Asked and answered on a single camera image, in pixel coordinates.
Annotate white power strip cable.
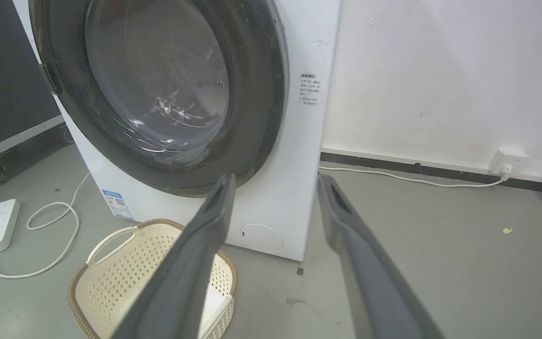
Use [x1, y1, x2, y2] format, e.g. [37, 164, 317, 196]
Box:
[0, 173, 91, 279]

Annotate white wall socket plug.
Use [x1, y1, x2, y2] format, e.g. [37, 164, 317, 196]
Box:
[488, 148, 530, 178]

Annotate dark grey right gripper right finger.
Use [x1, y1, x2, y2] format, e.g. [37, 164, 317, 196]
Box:
[317, 174, 445, 339]

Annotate round dark washing machine door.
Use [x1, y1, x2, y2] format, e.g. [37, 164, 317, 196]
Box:
[29, 0, 289, 197]

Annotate white front-load washing machine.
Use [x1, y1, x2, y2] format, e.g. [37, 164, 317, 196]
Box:
[13, 0, 342, 262]

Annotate white wall cable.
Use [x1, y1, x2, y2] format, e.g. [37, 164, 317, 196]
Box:
[319, 166, 508, 188]

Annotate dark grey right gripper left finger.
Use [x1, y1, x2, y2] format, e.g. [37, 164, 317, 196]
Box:
[112, 173, 237, 339]

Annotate cream perforated laundry basket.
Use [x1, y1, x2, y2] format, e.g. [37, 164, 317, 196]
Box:
[68, 218, 238, 339]

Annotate dark board with metal frame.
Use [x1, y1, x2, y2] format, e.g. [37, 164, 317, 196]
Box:
[0, 0, 64, 170]

